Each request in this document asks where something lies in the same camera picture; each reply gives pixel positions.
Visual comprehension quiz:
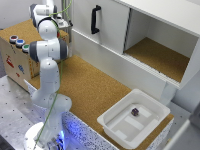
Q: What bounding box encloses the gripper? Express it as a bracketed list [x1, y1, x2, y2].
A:
[56, 16, 74, 30]

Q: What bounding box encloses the white cabinet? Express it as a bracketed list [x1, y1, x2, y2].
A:
[71, 0, 200, 108]

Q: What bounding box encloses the purple block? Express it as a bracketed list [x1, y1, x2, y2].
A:
[131, 107, 140, 117]

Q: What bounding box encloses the green button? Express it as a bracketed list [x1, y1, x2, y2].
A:
[21, 43, 32, 54]

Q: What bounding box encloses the white sliding door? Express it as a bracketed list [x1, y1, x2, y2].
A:
[72, 0, 131, 55]

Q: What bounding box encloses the blue button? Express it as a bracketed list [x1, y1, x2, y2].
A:
[15, 38, 26, 48]

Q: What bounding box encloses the red button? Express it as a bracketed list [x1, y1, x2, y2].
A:
[8, 34, 19, 44]

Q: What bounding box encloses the wooden drawer box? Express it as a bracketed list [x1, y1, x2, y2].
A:
[0, 18, 71, 92]

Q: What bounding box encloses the white plastic box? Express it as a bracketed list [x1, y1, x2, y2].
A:
[96, 88, 172, 150]

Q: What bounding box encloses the black door handle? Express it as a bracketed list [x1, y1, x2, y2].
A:
[90, 4, 102, 35]

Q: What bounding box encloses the green cable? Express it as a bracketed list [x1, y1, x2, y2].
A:
[33, 0, 74, 148]

